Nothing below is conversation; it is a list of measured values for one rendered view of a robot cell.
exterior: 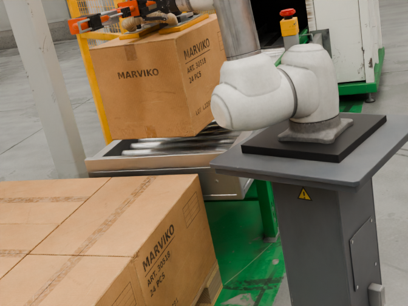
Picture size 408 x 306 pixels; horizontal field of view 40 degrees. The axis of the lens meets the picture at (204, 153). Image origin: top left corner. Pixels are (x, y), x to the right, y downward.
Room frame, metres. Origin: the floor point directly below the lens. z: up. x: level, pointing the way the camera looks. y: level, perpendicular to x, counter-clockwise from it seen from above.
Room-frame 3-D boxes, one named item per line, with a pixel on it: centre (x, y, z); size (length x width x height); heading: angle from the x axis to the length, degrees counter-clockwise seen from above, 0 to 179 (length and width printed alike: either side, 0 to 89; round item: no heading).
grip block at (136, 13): (2.25, 0.16, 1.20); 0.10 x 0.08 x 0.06; 66
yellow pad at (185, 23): (2.44, -0.03, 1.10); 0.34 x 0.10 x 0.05; 156
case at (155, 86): (2.47, 0.06, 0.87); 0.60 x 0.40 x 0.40; 153
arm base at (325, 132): (1.64, -0.37, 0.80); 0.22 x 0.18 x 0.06; 140
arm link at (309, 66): (1.62, -0.35, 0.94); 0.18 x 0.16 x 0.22; 111
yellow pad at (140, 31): (2.52, 0.14, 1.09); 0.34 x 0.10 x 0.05; 156
